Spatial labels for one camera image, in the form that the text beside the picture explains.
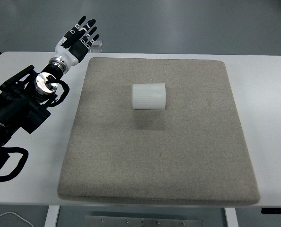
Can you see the white cup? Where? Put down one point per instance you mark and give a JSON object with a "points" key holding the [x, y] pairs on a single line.
{"points": [[151, 96]]}

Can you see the clear floor marker lower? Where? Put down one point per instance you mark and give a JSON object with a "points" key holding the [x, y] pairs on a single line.
{"points": [[95, 50]]}

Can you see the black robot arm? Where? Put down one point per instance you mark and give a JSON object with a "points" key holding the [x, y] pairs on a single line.
{"points": [[26, 97]]}

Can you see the white table leg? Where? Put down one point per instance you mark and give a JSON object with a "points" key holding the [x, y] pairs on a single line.
{"points": [[52, 216], [231, 217]]}

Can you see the white table leg right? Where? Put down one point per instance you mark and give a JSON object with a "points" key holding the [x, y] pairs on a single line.
{"points": [[231, 217]]}

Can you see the beige fabric mat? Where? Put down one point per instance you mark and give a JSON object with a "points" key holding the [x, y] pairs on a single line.
{"points": [[192, 153]]}

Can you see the white table leg left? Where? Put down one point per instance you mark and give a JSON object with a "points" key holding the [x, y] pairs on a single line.
{"points": [[52, 216]]}

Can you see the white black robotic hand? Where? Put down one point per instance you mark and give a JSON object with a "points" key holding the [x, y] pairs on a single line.
{"points": [[75, 44]]}

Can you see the black table control panel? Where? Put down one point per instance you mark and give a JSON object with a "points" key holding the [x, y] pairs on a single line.
{"points": [[271, 210]]}

